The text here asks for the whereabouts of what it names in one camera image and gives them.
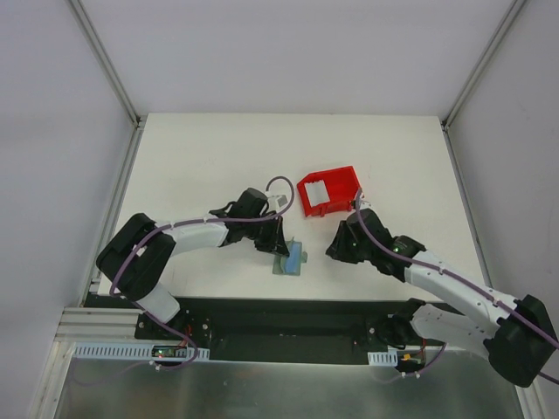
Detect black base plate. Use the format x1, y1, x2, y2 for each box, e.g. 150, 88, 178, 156
135, 298, 406, 365

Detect left white cable duct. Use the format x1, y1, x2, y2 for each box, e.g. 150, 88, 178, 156
73, 342, 210, 363

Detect white cable duct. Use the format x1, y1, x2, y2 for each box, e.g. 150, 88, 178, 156
73, 342, 210, 363
367, 351, 398, 367

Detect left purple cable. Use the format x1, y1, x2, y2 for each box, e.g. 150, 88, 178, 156
72, 175, 294, 388

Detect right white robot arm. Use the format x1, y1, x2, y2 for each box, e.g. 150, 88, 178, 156
326, 208, 558, 388

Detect red plastic bin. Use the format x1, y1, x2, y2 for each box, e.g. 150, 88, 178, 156
297, 166, 361, 217

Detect stack of white cards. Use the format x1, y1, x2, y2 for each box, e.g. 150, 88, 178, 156
304, 181, 330, 208

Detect purple cable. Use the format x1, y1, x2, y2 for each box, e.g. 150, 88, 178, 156
72, 175, 294, 388
352, 187, 559, 385

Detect left aluminium frame post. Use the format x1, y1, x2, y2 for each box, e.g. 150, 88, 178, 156
66, 0, 143, 127

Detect right white cable duct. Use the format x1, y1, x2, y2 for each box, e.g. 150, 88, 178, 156
367, 351, 398, 367

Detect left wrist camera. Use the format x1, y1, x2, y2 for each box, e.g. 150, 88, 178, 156
265, 191, 289, 212

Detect aluminium frame post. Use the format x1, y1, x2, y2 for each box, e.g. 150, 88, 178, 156
441, 0, 529, 132
66, 0, 143, 127

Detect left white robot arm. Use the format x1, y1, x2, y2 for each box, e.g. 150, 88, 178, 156
95, 188, 292, 340

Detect right aluminium frame post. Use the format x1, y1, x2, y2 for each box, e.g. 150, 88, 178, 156
441, 0, 529, 132

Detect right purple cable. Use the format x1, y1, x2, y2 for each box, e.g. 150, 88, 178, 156
352, 187, 559, 385

